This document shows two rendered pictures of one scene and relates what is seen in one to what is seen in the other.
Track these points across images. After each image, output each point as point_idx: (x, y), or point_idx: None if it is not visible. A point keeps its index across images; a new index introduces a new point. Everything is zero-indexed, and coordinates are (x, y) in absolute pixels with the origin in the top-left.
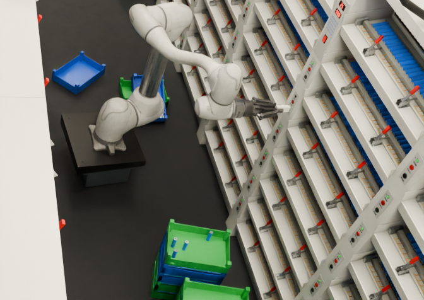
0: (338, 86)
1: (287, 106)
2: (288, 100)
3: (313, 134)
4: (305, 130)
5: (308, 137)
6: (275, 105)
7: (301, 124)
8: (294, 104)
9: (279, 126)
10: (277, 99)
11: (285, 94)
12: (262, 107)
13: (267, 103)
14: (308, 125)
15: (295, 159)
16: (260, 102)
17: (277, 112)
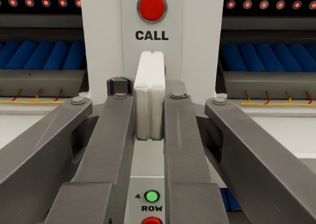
0: None
1: (155, 57)
2: (96, 50)
3: (284, 72)
4: (232, 101)
5: (291, 98)
6: (133, 94)
7: (225, 89)
8: (177, 5)
9: (153, 197)
10: (0, 142)
11: (3, 100)
12: (190, 204)
13: (94, 131)
14: (231, 73)
15: (241, 215)
16: (12, 211)
17: (231, 101)
